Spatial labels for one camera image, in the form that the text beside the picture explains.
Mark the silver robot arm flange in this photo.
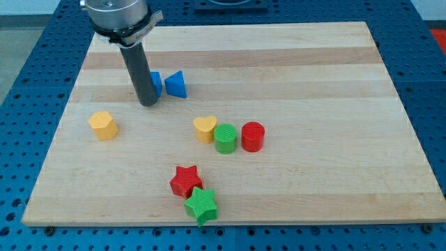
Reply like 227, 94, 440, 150
79, 0, 164, 48

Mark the red star block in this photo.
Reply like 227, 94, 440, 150
169, 165, 203, 199

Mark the green star block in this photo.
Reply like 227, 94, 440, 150
184, 187, 218, 227

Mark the green cylinder block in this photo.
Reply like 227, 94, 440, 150
214, 123, 237, 154

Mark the yellow heart block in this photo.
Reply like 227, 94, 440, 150
193, 116, 217, 144

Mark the red cylinder block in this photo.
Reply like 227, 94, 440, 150
241, 121, 266, 152

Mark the blue triangle block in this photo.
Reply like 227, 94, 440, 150
164, 70, 187, 98

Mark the wooden board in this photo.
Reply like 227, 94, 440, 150
22, 22, 445, 227

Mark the blue cube block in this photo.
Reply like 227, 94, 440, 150
151, 72, 163, 98

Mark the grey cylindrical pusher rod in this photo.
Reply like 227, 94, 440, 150
120, 43, 158, 107

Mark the yellow hexagon block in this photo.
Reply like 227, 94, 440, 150
88, 111, 118, 141

